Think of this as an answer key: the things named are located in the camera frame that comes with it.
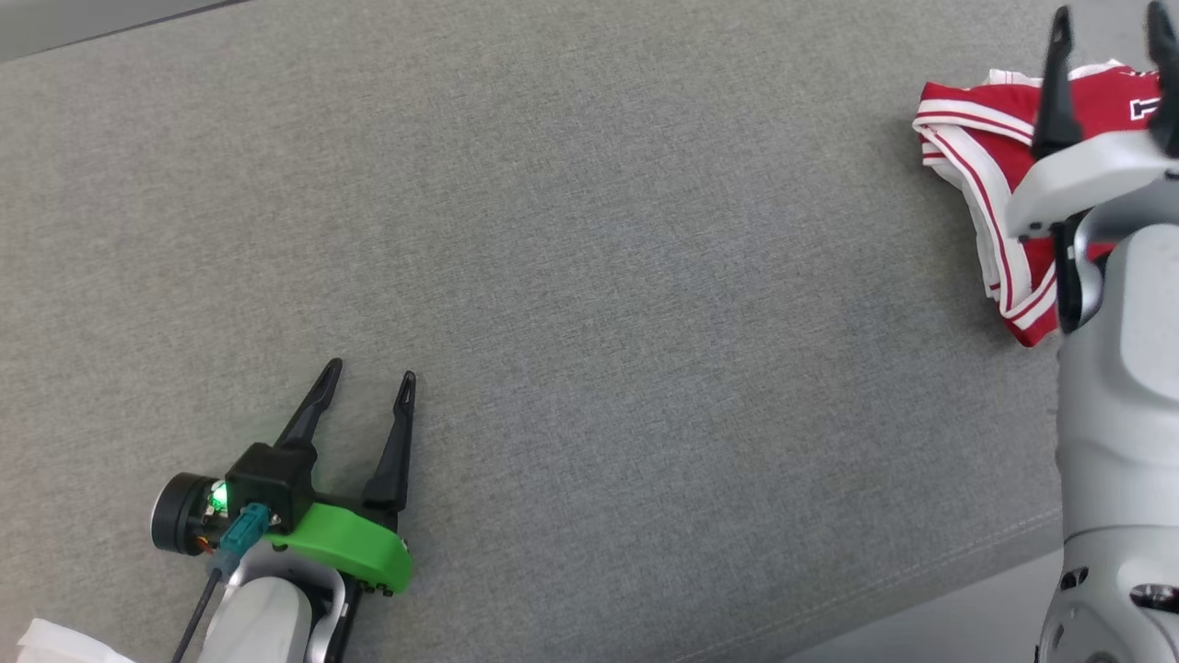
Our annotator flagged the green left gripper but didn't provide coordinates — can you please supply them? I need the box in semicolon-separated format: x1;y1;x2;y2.
152;358;418;596

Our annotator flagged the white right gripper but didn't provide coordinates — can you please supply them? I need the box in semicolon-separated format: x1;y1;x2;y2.
1004;0;1179;238

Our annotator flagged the red jersey with lettering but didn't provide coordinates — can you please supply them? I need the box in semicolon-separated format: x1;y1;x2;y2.
912;60;1164;349

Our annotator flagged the white paper tag crumpled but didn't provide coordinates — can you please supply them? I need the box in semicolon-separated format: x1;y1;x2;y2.
17;618;136;663

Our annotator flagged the black left cable teal plug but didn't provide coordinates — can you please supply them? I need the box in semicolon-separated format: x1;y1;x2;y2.
172;503;272;663

